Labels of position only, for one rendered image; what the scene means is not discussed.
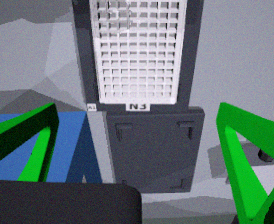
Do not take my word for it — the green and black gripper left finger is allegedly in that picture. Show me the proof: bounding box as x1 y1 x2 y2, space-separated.
0 103 59 182

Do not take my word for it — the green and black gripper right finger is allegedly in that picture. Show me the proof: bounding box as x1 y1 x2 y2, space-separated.
216 102 274 224

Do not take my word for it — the blue open-top bin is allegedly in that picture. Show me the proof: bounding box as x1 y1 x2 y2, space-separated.
0 111 103 183

